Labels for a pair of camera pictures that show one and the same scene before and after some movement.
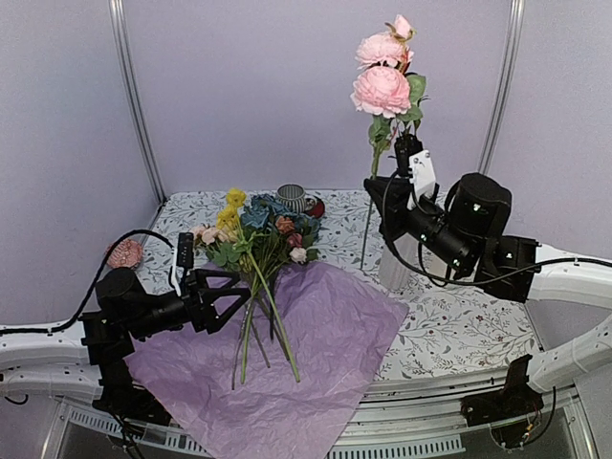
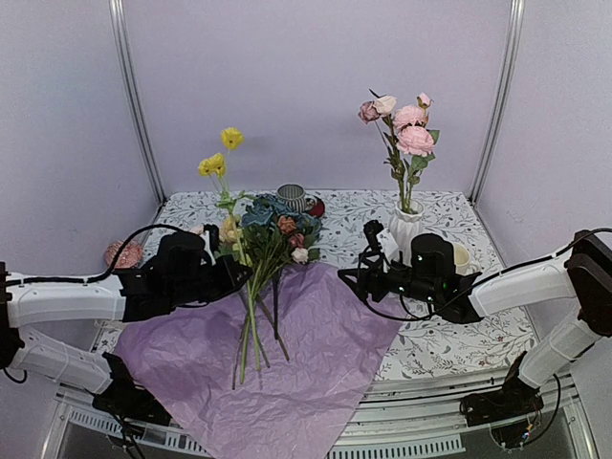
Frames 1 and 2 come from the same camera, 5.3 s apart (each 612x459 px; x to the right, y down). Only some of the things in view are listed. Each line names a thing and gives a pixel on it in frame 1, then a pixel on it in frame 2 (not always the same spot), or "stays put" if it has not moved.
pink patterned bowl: [124, 252] stays put
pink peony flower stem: [388, 92] to [415, 142]
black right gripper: [396, 191] to [366, 276]
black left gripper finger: [215, 298] to [225, 276]
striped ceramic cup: [294, 196] stays put
